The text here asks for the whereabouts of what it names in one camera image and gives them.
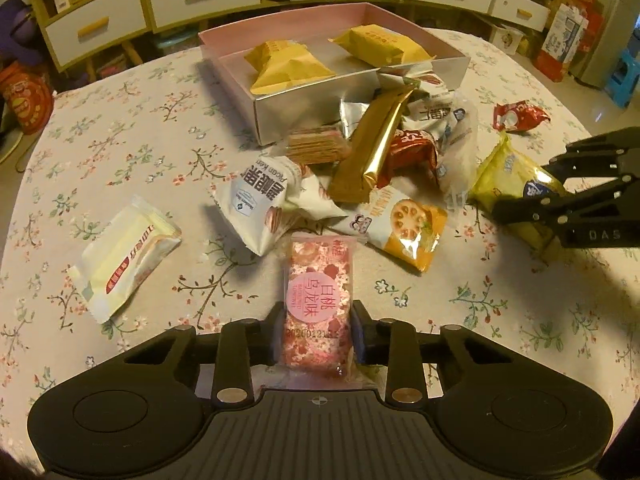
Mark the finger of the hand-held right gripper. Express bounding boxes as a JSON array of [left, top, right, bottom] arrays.
[[547, 129, 640, 182], [492, 177, 640, 226]]

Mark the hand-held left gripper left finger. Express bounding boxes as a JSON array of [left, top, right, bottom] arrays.
[[122, 300, 286, 408]]

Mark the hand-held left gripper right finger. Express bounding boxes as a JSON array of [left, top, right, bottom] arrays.
[[350, 300, 517, 407]]

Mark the yellow and white snack packet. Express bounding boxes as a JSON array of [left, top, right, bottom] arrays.
[[467, 132, 576, 266]]

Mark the pink floral snack packet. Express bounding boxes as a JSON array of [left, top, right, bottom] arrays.
[[280, 232, 359, 380]]

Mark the red and white snack packet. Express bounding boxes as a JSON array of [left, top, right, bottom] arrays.
[[492, 101, 552, 133]]

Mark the cream packet with red label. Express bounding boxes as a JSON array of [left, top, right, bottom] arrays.
[[67, 195, 183, 325]]

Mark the pink cardboard box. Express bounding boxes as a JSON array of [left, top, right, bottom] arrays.
[[198, 2, 471, 147]]

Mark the blue plastic stool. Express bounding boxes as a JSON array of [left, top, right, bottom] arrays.
[[607, 47, 640, 109]]

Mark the clear plastic packet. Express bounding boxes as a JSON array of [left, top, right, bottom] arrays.
[[435, 110, 479, 211]]

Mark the white and blue paper bag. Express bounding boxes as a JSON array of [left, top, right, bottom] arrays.
[[532, 2, 589, 83]]

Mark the orange lotus root chip packet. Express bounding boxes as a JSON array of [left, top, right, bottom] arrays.
[[345, 187, 448, 273]]

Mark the white pecan print packet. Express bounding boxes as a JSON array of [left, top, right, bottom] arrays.
[[215, 156, 332, 256]]

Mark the dark red snack packet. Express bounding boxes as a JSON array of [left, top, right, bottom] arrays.
[[385, 130, 441, 188]]

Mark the white packet with black print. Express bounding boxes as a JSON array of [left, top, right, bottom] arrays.
[[402, 95, 473, 153]]

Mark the silver packet with red print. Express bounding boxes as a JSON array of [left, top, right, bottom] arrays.
[[377, 71, 453, 100]]

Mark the long gold snack packet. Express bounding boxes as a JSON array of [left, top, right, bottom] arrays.
[[327, 85, 417, 205]]

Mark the brown wafer packet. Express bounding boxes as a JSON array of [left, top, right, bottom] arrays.
[[286, 127, 351, 165]]

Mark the silver foil packet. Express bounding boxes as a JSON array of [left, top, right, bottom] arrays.
[[340, 99, 373, 142]]

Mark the floral tablecloth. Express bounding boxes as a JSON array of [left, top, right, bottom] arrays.
[[0, 27, 640, 461]]

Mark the red printed bag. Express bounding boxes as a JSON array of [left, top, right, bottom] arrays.
[[0, 62, 55, 136]]

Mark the purple hat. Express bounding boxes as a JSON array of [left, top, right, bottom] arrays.
[[0, 0, 49, 66]]

